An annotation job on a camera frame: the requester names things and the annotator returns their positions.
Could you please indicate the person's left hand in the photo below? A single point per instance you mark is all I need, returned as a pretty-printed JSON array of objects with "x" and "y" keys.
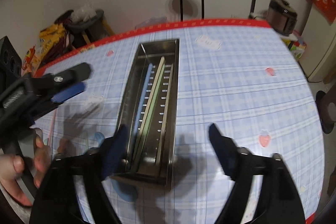
[{"x": 12, "y": 167}]

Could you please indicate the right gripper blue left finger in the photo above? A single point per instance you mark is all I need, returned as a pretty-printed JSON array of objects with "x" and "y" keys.
[{"x": 113, "y": 149}]

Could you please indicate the rice cooker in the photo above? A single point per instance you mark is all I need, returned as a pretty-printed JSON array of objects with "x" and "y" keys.
[{"x": 281, "y": 17}]

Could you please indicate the white refrigerator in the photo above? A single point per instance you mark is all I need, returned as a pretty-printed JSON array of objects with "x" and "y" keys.
[{"x": 319, "y": 56}]

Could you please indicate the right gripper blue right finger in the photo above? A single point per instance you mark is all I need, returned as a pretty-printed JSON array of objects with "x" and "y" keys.
[{"x": 225, "y": 150}]

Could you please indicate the yellow snack bags pile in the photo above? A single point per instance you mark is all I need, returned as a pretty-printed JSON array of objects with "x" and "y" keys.
[{"x": 55, "y": 41}]

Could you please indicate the brown trash bin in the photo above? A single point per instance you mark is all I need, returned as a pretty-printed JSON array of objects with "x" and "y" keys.
[{"x": 325, "y": 103}]

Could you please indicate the blue plaid table mat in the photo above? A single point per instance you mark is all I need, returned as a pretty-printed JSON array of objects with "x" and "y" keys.
[{"x": 241, "y": 78}]

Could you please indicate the green chopstick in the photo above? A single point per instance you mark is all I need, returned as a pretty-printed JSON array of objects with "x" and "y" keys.
[{"x": 139, "y": 154}]

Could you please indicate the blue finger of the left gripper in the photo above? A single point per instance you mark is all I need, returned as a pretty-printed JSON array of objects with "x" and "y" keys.
[{"x": 68, "y": 93}]

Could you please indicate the black metal utensil tray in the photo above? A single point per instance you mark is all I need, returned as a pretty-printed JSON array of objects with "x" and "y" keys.
[{"x": 148, "y": 174}]

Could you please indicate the red snack bag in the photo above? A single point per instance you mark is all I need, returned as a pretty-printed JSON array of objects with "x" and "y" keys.
[{"x": 31, "y": 61}]

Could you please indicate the cream chopstick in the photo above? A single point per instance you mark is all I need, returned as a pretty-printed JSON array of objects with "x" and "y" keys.
[
  {"x": 150, "y": 105},
  {"x": 165, "y": 115}
]

